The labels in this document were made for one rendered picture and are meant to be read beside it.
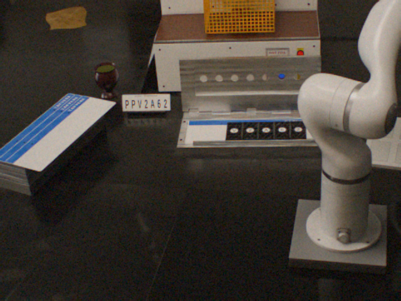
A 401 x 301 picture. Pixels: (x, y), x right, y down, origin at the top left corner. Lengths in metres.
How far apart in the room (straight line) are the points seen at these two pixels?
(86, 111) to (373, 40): 1.01
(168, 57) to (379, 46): 0.99
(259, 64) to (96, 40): 0.91
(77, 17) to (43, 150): 1.17
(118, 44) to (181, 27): 0.45
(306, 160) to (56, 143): 0.74
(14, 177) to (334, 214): 0.93
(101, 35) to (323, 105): 1.57
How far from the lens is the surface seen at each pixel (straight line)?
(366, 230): 2.00
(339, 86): 1.77
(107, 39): 3.13
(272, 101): 2.46
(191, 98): 2.47
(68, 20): 3.33
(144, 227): 2.10
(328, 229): 1.96
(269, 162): 2.30
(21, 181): 2.29
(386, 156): 2.32
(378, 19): 1.84
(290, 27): 2.64
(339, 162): 1.83
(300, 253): 1.94
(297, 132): 2.38
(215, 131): 2.42
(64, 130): 2.37
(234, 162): 2.31
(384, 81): 1.76
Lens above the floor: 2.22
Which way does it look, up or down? 34 degrees down
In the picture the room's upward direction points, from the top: 5 degrees counter-clockwise
